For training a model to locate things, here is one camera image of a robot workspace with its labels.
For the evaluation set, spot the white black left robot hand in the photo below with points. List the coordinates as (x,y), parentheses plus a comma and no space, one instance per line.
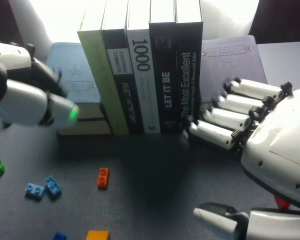
(12,56)

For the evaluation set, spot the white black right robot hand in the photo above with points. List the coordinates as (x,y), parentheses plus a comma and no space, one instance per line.
(277,150)

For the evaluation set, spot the light blue book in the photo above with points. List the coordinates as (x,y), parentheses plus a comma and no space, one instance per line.
(67,65)

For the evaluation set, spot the green book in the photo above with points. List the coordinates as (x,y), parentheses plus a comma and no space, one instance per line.
(100,75)

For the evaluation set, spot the purple book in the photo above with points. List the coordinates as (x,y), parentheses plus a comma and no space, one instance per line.
(230,62)

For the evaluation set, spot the black Most Excellent book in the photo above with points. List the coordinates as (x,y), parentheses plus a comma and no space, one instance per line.
(188,75)

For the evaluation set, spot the black book with white label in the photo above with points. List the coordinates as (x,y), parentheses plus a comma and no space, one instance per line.
(125,87)

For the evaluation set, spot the black Let It Be book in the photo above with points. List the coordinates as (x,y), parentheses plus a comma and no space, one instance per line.
(166,87)

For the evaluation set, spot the grey table cloth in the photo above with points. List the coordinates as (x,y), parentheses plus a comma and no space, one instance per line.
(150,190)

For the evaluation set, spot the light blue toy brick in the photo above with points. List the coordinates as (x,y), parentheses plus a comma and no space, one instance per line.
(53,186)
(35,191)

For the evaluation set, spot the white 1000 book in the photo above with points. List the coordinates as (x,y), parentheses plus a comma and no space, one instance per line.
(146,87)

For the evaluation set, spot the orange toy brick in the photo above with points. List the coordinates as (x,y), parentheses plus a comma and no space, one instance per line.
(103,178)

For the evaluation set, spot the dark blue toy brick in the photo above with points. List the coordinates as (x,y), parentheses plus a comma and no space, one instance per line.
(59,236)

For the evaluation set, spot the yellow-orange toy brick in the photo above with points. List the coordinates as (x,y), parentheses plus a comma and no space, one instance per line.
(98,235)

